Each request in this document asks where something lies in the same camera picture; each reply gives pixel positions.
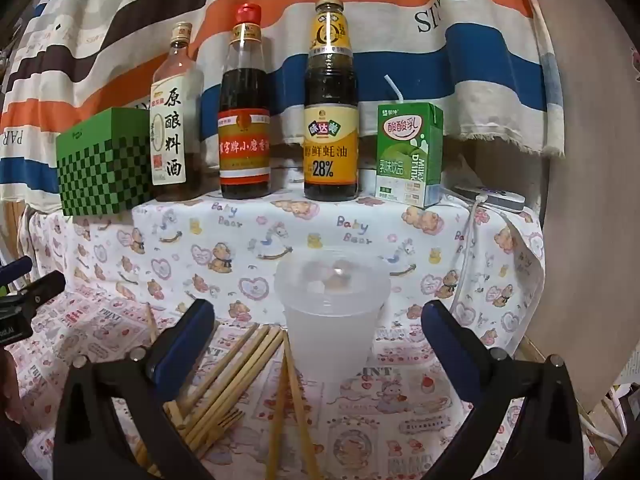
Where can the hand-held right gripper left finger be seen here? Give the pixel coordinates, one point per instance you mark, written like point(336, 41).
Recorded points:
point(186, 339)

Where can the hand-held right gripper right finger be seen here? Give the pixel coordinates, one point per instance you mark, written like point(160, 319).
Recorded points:
point(444, 339)

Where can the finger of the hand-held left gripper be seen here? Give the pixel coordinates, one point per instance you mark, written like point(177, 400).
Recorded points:
point(15, 270)
point(40, 292)

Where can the bundle of wooden chopsticks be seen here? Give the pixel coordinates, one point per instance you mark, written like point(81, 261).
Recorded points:
point(240, 365)

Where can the wooden fork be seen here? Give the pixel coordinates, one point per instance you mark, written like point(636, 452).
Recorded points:
point(227, 419)

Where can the translucent plastic cup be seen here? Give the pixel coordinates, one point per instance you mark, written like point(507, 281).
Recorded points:
point(330, 340)

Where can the pink patchwork print cloth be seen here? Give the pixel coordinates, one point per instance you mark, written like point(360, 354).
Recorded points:
point(380, 410)

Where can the green checkered box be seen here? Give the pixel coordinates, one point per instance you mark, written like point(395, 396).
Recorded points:
point(100, 170)

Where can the green milk drink carton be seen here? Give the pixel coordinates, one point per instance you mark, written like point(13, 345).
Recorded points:
point(400, 160)

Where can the brown wooden board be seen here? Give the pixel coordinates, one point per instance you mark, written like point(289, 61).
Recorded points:
point(590, 210)

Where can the red cap sesame oil bottle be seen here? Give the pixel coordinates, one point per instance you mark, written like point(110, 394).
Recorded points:
point(245, 150)

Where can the cooking wine bottle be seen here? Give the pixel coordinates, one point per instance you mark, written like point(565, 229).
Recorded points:
point(170, 135)

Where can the oyster sauce bottle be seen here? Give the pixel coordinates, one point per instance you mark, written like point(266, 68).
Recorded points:
point(330, 160)

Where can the white drinking straw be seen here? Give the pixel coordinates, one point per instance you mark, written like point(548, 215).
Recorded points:
point(395, 89)

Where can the striped cloth backdrop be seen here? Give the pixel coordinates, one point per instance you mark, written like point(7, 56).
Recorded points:
point(375, 20)

